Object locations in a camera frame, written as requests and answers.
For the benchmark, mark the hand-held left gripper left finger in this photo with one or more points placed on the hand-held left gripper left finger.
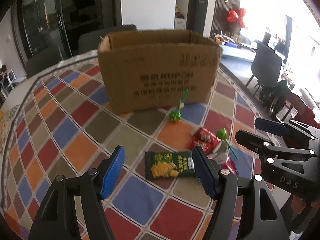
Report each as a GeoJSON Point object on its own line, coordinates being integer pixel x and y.
{"type": "Point", "coordinates": [112, 172]}

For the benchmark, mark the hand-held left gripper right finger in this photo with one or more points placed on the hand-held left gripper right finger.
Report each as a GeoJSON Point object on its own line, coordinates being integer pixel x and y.
{"type": "Point", "coordinates": [205, 172]}

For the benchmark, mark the dark hallway door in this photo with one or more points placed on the dark hallway door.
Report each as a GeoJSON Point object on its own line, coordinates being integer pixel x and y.
{"type": "Point", "coordinates": [202, 5]}

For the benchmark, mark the red snack packet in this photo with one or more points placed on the red snack packet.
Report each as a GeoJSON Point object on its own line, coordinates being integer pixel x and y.
{"type": "Point", "coordinates": [226, 163]}

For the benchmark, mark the dark green garment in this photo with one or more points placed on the dark green garment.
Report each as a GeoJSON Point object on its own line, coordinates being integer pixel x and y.
{"type": "Point", "coordinates": [273, 92]}

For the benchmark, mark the small red wafer packet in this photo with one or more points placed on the small red wafer packet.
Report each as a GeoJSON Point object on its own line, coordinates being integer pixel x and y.
{"type": "Point", "coordinates": [203, 138]}

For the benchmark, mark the green chip packet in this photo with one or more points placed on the green chip packet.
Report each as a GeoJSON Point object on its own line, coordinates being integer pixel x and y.
{"type": "Point", "coordinates": [165, 166]}

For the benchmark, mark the grey dining chair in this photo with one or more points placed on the grey dining chair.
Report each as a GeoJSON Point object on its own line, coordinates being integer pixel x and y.
{"type": "Point", "coordinates": [107, 36]}
{"type": "Point", "coordinates": [43, 61]}
{"type": "Point", "coordinates": [266, 65]}

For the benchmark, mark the green lollipop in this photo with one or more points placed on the green lollipop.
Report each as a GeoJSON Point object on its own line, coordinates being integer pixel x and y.
{"type": "Point", "coordinates": [222, 133]}
{"type": "Point", "coordinates": [175, 116]}

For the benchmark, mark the small white shelf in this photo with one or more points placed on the small white shelf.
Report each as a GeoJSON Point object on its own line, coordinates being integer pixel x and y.
{"type": "Point", "coordinates": [7, 77]}

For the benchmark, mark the red garment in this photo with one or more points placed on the red garment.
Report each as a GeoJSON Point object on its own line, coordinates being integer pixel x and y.
{"type": "Point", "coordinates": [308, 115]}

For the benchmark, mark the red foil balloon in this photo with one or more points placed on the red foil balloon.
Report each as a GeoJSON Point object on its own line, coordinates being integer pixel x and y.
{"type": "Point", "coordinates": [235, 16]}

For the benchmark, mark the white hallway shelf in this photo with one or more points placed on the white hallway shelf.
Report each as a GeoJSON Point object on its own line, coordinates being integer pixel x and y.
{"type": "Point", "coordinates": [180, 20]}

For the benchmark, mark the brown cardboard box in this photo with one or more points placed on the brown cardboard box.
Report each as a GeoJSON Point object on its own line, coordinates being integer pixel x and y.
{"type": "Point", "coordinates": [150, 62]}

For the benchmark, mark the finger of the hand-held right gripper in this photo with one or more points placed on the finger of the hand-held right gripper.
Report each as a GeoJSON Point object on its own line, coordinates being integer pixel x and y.
{"type": "Point", "coordinates": [271, 126]}
{"type": "Point", "coordinates": [252, 141]}

